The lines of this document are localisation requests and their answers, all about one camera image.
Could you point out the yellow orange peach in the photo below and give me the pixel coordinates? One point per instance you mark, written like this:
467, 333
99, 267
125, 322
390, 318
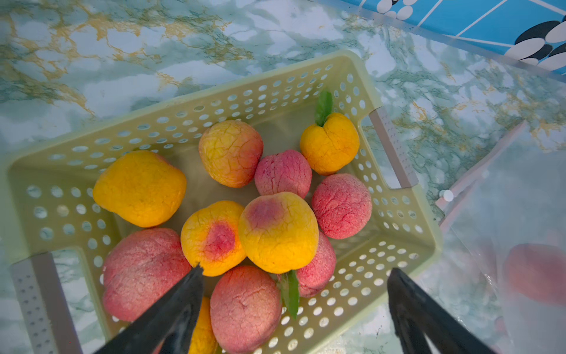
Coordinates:
279, 233

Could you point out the pink peach right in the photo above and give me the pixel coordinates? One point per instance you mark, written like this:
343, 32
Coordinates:
342, 206

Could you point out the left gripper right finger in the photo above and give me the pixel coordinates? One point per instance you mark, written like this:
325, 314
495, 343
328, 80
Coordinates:
420, 321

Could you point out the pale green plastic basket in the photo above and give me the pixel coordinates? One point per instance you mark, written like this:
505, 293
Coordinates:
47, 203

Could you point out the orange red cracked peach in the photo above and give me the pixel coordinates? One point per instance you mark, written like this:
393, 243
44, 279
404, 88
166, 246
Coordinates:
230, 152

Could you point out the plain yellow peach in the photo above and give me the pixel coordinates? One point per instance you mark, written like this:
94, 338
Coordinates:
142, 187

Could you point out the pink peach front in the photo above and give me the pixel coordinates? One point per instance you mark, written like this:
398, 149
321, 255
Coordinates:
245, 309

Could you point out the clear zip-top bag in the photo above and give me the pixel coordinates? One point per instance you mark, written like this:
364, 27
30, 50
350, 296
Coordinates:
514, 195

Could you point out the pink peach centre back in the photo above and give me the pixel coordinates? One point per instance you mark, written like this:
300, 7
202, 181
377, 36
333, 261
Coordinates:
288, 171

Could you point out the pink red peach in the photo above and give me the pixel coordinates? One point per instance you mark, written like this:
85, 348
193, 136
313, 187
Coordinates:
537, 271

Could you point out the yellow red blush peach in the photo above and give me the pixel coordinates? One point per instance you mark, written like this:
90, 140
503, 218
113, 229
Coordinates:
210, 238

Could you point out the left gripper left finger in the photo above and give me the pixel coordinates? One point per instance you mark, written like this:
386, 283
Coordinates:
168, 325

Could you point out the yellow peach with leaf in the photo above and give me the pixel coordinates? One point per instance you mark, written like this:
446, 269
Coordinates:
332, 142

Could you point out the large pink peach left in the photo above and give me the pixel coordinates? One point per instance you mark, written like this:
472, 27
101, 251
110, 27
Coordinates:
140, 270

